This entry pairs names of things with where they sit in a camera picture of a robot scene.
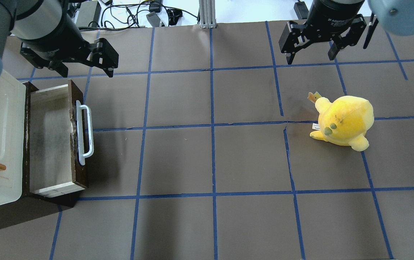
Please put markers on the black gripper by drawer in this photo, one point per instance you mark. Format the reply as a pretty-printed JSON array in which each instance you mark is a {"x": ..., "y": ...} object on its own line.
[{"x": 59, "y": 40}]

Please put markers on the black gripper near plush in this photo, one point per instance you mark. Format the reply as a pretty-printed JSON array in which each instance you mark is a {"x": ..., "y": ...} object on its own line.
[{"x": 331, "y": 16}]

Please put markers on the silver robot arm by drawer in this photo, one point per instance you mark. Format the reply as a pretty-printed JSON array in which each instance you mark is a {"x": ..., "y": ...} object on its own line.
[{"x": 29, "y": 19}]

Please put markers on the silver robot arm near plush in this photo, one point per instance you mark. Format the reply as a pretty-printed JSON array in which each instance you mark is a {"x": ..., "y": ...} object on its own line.
[{"x": 395, "y": 16}]

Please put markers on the black power adapter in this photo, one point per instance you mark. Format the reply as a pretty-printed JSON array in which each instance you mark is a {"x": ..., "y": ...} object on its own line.
[{"x": 154, "y": 20}]

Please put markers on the yellow plush toy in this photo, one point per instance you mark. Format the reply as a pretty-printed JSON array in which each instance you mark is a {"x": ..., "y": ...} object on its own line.
[{"x": 343, "y": 122}]

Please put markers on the white cabinet box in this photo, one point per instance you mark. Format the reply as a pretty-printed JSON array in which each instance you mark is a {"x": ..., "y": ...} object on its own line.
[{"x": 12, "y": 120}]

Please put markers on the aluminium frame post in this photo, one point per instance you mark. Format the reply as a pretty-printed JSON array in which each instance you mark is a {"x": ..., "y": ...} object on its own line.
[{"x": 207, "y": 15}]

